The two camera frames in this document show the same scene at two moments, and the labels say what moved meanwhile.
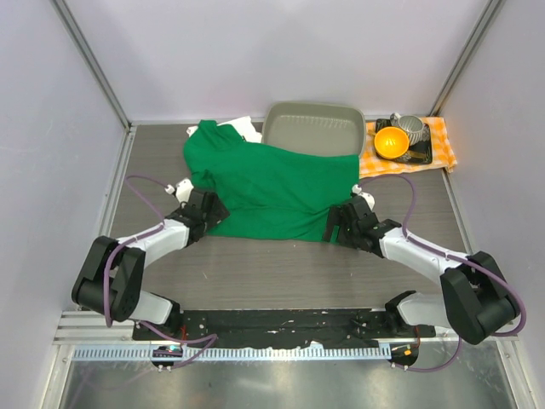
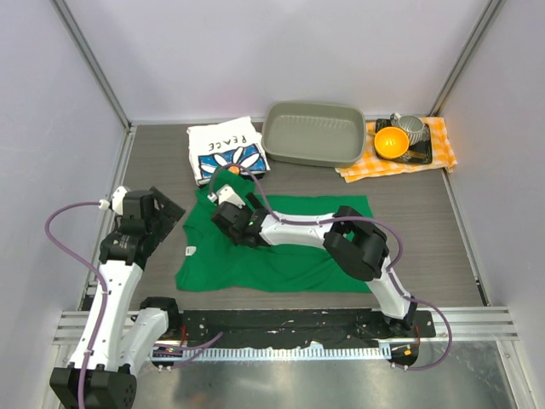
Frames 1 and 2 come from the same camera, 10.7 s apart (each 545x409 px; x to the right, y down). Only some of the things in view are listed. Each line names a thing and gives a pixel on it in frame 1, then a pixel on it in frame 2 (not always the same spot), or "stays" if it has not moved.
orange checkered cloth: [370, 164] stays
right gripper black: [335, 216] → [246, 210]
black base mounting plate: [284, 328] stays
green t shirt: [270, 192] → [210, 259]
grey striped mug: [417, 129] stays
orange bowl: [392, 142] stays
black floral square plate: [420, 152] stays
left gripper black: [217, 214] → [169, 215]
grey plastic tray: [322, 127] stays
